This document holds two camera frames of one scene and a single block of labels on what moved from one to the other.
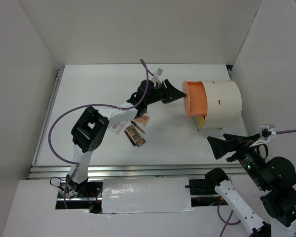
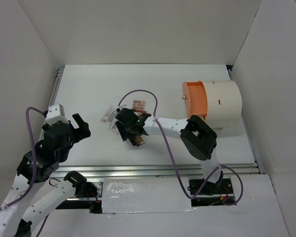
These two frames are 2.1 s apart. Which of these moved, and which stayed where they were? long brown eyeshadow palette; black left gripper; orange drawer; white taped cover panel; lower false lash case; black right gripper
Moved: black left gripper; black right gripper
Stayed: long brown eyeshadow palette; white taped cover panel; lower false lash case; orange drawer
